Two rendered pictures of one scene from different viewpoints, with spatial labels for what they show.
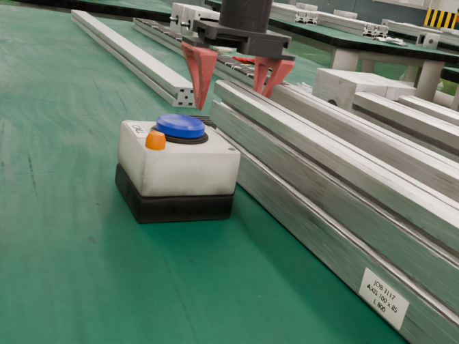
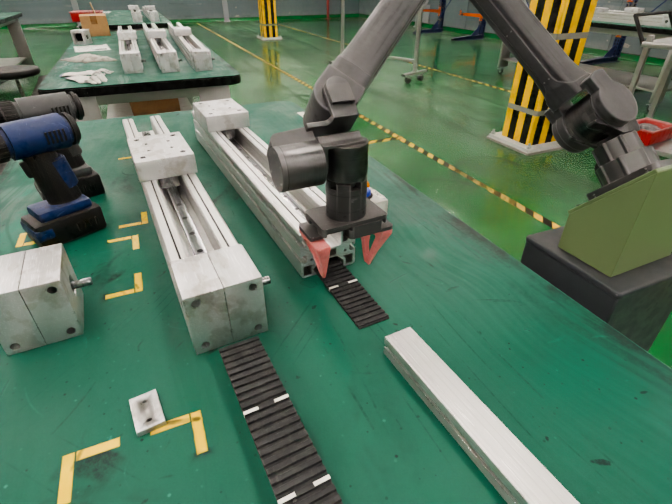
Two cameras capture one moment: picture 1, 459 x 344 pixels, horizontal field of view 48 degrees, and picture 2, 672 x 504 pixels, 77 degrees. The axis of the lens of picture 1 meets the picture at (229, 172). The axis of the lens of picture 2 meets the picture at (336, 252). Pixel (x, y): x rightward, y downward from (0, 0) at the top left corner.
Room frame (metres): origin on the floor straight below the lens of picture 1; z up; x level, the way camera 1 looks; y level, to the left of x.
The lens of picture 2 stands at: (1.15, 0.01, 1.20)
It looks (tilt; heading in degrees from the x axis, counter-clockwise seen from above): 33 degrees down; 181
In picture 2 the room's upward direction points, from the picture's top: straight up
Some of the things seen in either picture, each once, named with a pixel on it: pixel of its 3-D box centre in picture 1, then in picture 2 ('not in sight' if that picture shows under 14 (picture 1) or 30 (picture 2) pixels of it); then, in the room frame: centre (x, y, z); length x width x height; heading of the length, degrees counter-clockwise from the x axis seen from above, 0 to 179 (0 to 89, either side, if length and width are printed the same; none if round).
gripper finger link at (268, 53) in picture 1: (253, 74); (330, 247); (0.63, -0.01, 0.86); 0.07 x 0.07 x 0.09; 27
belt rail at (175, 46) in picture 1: (191, 50); not in sight; (1.26, 0.14, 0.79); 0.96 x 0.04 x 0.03; 28
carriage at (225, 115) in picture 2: not in sight; (221, 119); (0.00, -0.32, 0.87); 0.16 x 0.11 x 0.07; 28
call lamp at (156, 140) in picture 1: (156, 139); not in sight; (0.36, 0.06, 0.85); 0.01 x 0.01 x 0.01
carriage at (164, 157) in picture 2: not in sight; (162, 161); (0.31, -0.37, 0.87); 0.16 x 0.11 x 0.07; 28
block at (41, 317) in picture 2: not in sight; (46, 294); (0.70, -0.40, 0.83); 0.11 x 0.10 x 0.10; 118
